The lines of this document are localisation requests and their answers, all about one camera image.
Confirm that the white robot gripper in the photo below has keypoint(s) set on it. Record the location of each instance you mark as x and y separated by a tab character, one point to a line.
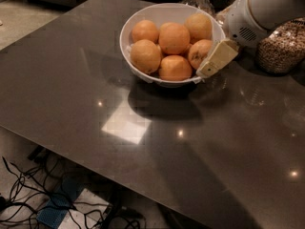
238	22

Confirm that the orange right with stem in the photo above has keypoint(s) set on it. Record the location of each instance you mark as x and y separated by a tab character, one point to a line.
198	52

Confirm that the orange centre top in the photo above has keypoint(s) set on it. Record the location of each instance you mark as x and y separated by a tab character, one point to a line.
173	38

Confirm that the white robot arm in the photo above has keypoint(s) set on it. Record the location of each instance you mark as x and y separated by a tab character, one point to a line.
281	11

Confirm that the orange front centre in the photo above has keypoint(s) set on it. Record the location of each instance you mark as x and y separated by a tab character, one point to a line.
175	68

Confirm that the blue box on floor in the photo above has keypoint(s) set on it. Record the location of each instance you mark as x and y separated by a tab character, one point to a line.
60	202

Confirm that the glass jar of grains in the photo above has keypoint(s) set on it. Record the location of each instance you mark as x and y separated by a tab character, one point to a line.
284	49

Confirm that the orange back left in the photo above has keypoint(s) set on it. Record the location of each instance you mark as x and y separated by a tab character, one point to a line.
145	29

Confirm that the orange back right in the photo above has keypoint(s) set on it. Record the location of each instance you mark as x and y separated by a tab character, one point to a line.
199	26

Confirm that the white bowl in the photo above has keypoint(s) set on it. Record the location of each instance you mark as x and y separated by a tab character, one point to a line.
160	14

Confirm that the orange front left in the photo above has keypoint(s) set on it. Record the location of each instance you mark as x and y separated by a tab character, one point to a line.
145	56

